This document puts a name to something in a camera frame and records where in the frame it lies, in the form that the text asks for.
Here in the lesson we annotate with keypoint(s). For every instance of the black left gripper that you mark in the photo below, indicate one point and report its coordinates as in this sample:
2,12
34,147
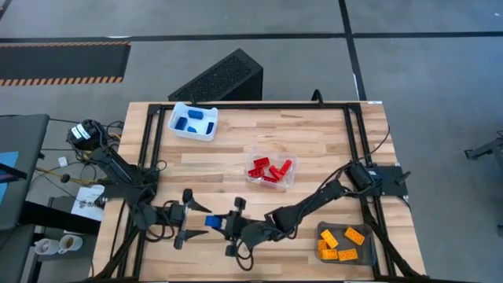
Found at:
177,215

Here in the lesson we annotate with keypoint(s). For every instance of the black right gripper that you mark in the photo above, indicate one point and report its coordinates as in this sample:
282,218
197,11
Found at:
236,226

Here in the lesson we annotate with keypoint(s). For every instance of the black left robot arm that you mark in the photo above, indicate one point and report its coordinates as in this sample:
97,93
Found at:
114,163

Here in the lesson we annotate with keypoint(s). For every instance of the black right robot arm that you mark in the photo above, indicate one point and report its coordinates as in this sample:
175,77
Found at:
310,202

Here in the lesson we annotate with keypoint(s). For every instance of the clear plastic bin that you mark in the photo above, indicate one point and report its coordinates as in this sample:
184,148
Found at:
291,182

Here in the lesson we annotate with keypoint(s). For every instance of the white plastic bin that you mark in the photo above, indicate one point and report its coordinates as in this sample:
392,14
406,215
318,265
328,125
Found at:
204,114

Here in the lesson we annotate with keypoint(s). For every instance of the white paper sheet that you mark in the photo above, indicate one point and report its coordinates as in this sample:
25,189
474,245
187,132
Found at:
88,204

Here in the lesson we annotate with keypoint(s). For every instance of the white cup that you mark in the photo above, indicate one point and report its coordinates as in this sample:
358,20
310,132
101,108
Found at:
45,246
70,243

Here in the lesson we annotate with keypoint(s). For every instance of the black computer tower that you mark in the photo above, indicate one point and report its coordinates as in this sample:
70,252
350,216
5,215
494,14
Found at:
220,78

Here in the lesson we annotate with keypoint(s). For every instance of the small white tag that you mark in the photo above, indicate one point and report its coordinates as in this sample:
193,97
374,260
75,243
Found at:
63,161

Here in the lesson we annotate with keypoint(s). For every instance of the dark grey plastic bin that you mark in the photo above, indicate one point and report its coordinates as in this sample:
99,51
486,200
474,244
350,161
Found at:
365,257

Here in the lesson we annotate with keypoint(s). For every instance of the blue sheet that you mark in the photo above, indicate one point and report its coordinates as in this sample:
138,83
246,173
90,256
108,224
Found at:
6,161

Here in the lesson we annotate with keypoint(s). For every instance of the black hazard-striped floor mat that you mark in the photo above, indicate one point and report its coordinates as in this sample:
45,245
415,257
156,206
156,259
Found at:
59,63

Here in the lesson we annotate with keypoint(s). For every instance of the black aluminium table frame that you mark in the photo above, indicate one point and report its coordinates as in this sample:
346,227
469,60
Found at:
275,105

